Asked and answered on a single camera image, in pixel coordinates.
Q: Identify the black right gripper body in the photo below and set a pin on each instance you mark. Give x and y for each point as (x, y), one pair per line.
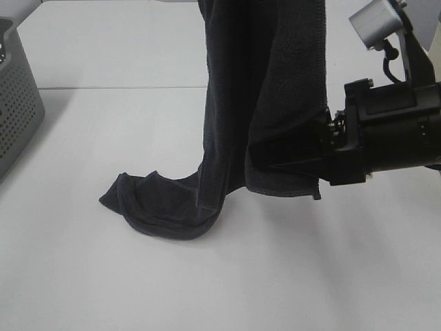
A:
(389, 127)

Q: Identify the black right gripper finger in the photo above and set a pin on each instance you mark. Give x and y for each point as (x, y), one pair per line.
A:
(312, 164)

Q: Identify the dark navy towel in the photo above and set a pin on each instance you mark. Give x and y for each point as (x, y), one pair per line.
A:
(266, 77)

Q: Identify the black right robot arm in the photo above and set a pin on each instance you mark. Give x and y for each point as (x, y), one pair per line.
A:
(404, 61)

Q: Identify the beige storage box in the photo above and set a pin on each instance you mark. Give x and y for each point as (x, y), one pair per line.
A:
(435, 46)

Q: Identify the grey perforated basket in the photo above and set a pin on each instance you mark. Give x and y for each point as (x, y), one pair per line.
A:
(22, 109)

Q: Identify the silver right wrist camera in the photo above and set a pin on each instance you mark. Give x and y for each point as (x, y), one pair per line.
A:
(376, 21)

